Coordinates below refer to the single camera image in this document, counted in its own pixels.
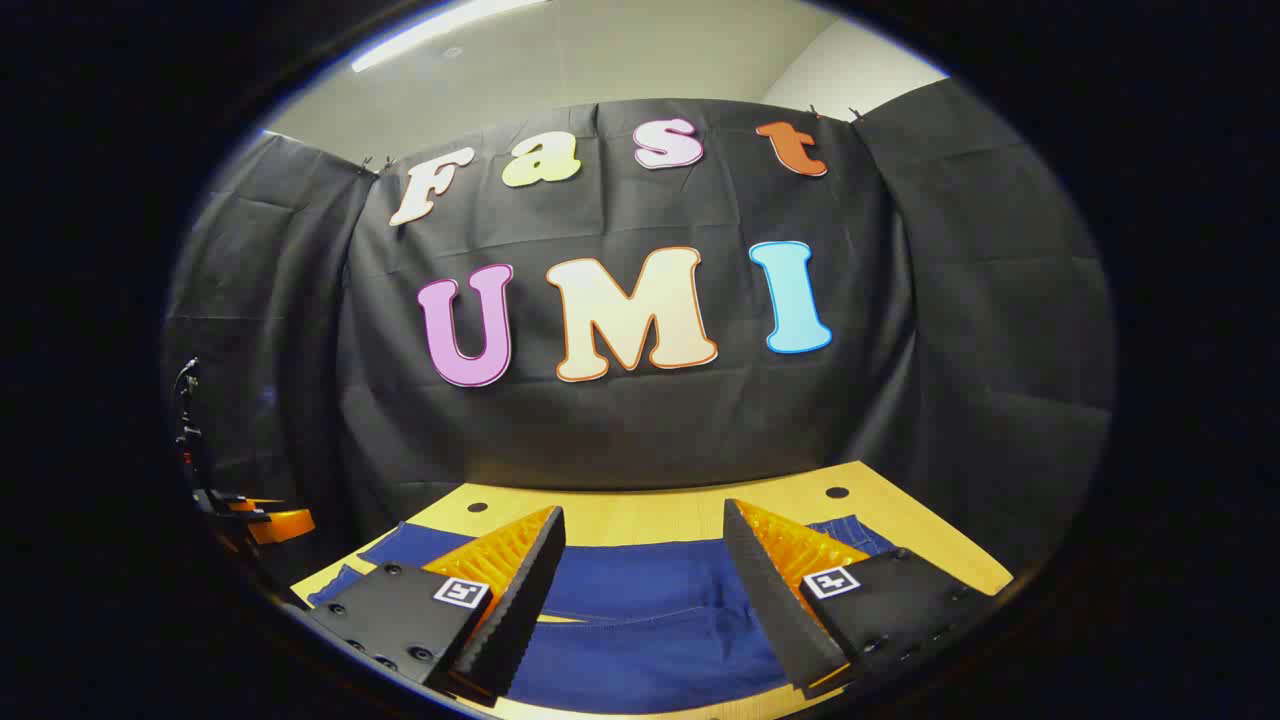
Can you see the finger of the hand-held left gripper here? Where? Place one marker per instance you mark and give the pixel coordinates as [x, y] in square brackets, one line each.
[285, 522]

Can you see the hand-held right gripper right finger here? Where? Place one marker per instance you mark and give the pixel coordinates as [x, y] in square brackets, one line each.
[775, 610]

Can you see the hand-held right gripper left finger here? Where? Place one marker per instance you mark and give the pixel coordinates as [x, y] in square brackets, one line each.
[520, 620]

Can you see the black backdrop cloth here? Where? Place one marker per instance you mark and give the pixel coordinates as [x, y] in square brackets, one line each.
[620, 430]

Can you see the blue denim jeans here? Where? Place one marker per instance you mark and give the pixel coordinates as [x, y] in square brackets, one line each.
[640, 620]

